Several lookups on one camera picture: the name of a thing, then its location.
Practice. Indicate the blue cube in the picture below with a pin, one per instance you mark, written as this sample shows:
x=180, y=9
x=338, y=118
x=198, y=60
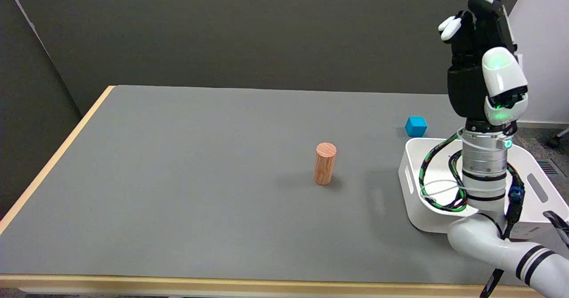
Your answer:
x=415, y=126

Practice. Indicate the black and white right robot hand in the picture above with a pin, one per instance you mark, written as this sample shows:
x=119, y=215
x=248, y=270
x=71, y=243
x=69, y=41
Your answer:
x=469, y=89

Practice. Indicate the wooden cylinder block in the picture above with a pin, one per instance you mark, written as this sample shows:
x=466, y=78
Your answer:
x=324, y=164

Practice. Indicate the floor vent grille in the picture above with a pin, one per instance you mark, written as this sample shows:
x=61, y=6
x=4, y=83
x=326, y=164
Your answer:
x=549, y=167

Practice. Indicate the white plastic bin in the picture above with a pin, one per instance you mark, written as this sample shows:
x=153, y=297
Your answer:
x=413, y=209

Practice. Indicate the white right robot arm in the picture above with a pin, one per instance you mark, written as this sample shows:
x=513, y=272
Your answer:
x=484, y=173

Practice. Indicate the black chair caster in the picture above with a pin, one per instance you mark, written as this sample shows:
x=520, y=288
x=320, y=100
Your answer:
x=554, y=140

